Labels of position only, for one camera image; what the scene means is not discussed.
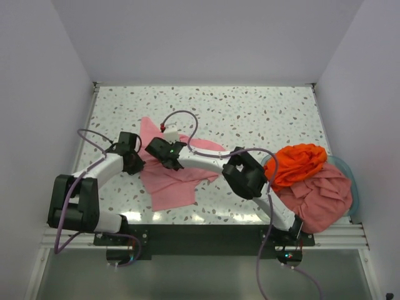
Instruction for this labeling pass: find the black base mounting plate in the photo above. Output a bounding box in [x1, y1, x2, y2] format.
[94, 224, 316, 260]

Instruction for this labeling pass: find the salmon pink t shirt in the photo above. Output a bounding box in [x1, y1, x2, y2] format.
[276, 162, 353, 234]

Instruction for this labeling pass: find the light pink t shirt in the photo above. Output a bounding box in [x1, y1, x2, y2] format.
[139, 117, 225, 211]

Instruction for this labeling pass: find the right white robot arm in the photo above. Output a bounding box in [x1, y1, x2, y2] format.
[145, 137, 303, 246]

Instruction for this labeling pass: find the teal plastic basket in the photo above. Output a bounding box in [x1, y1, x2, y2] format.
[276, 156, 358, 221]

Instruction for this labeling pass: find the orange t shirt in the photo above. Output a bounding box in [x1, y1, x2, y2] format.
[264, 144, 328, 192]

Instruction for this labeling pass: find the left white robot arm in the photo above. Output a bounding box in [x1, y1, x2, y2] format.
[47, 131, 145, 245]

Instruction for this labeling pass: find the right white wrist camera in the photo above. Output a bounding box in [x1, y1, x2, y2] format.
[160, 123, 180, 143]

